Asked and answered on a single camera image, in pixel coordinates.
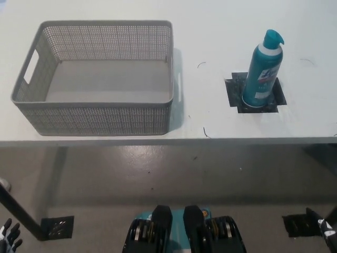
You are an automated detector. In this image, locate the teal air freshener spray can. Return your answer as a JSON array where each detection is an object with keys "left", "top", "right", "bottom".
[{"left": 241, "top": 28, "right": 286, "bottom": 108}]

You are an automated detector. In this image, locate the black tape patch on table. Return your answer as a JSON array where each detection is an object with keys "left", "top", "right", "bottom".
[{"left": 224, "top": 71, "right": 288, "bottom": 114}]

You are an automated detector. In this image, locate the black and teal robot body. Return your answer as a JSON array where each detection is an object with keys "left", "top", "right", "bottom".
[{"left": 122, "top": 204, "right": 248, "bottom": 253}]

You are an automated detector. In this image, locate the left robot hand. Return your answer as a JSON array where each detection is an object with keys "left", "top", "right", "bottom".
[{"left": 0, "top": 218, "right": 23, "bottom": 253}]

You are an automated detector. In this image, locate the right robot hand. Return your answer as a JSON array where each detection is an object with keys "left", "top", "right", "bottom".
[{"left": 305, "top": 207, "right": 334, "bottom": 239}]

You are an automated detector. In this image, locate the white rounded object on floor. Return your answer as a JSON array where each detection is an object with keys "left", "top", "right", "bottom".
[{"left": 0, "top": 177, "right": 12, "bottom": 192}]

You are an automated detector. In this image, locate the grey perforated plastic basket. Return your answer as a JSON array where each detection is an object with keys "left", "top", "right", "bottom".
[{"left": 11, "top": 20, "right": 175, "bottom": 137}]

